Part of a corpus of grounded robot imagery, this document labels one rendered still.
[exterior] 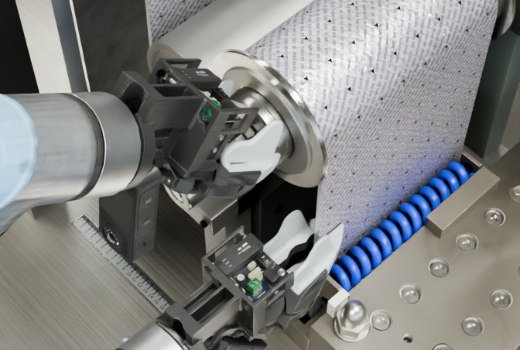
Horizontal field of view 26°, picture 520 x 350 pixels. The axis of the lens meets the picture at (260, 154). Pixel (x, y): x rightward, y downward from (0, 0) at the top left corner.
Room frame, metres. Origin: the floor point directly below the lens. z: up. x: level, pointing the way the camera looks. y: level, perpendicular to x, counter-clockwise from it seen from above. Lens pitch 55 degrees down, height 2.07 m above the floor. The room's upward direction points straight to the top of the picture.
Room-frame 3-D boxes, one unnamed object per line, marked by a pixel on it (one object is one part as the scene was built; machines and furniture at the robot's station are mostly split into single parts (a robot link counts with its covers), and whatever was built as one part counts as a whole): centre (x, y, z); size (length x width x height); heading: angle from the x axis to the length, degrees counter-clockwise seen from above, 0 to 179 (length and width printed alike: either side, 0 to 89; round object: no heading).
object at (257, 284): (0.48, 0.03, 1.12); 0.12 x 0.08 x 0.09; 133
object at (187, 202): (0.58, 0.07, 1.18); 0.04 x 0.02 x 0.04; 43
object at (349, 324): (0.51, -0.09, 1.05); 0.04 x 0.04 x 0.04
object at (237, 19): (0.78, -0.02, 1.18); 0.26 x 0.12 x 0.12; 133
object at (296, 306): (0.51, -0.03, 1.09); 0.09 x 0.05 x 0.02; 132
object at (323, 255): (0.54, -0.06, 1.11); 0.09 x 0.03 x 0.06; 132
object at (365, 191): (0.65, -0.14, 1.11); 0.23 x 0.01 x 0.18; 133
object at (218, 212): (0.60, 0.04, 1.05); 0.06 x 0.05 x 0.31; 133
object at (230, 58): (0.60, -0.01, 1.25); 0.15 x 0.01 x 0.15; 43
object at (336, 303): (0.52, -0.08, 1.04); 0.02 x 0.01 x 0.02; 133
